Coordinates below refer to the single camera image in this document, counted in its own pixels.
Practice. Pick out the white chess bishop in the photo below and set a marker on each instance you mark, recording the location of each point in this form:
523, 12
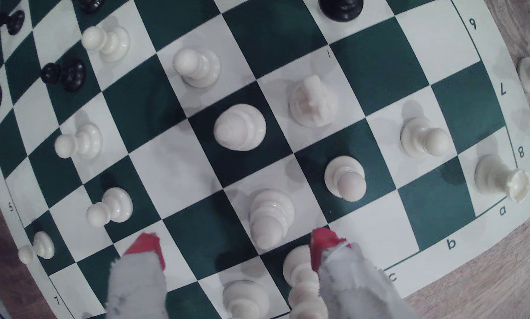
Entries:
270, 215
239, 128

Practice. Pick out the white chess king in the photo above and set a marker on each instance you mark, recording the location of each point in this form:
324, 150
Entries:
245, 299

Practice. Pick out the black chess pawn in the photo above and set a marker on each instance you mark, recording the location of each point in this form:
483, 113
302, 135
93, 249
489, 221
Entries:
16, 22
91, 4
72, 75

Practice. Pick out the white chess pawn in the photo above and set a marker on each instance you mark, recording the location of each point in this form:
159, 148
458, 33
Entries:
112, 43
344, 175
420, 136
85, 141
200, 67
116, 204
43, 245

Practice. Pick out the white chess rook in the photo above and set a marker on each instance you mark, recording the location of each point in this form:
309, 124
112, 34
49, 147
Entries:
493, 175

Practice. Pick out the black chess bishop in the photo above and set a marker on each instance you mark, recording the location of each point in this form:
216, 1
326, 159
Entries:
341, 9

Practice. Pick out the white chess queen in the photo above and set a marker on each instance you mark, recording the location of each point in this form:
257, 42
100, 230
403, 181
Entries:
298, 274

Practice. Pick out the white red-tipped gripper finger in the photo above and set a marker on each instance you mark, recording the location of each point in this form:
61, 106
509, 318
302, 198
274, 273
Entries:
353, 283
136, 288

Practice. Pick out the green white chess mat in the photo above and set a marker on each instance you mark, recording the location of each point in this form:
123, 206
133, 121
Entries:
380, 66

